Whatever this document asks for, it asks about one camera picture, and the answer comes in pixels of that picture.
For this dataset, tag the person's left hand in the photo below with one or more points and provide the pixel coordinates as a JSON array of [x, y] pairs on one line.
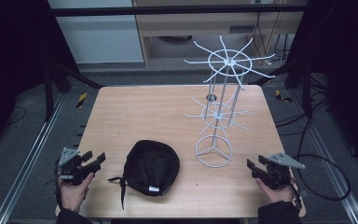
[[73, 196]]

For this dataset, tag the person's right hand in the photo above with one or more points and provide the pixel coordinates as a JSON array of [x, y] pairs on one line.
[[278, 196]]

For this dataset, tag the black horizontal frame bar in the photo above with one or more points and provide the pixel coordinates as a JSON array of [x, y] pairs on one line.
[[167, 10]]

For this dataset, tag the aluminium floor rail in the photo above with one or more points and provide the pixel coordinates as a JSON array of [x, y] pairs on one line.
[[332, 161], [28, 158]]

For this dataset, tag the yellow black tape strip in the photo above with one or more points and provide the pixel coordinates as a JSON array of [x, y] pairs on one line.
[[81, 100], [282, 96]]

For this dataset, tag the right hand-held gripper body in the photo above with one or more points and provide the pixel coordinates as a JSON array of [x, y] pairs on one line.
[[278, 175]]

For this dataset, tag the black curtain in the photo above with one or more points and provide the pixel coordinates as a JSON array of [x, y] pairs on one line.
[[12, 62], [348, 62]]

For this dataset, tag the black metal stand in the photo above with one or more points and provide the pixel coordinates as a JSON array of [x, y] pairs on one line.
[[306, 90], [48, 93]]

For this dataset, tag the black cap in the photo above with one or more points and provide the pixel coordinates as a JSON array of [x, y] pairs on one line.
[[152, 166]]

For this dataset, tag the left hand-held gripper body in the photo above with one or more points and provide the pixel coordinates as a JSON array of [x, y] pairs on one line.
[[71, 169]]

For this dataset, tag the white cabinet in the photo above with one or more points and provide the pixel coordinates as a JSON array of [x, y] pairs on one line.
[[99, 37]]

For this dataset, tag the black table grommet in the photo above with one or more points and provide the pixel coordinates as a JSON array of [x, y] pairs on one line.
[[211, 97]]

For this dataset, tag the light wooden desk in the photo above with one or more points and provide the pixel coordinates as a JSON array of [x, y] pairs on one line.
[[199, 26]]

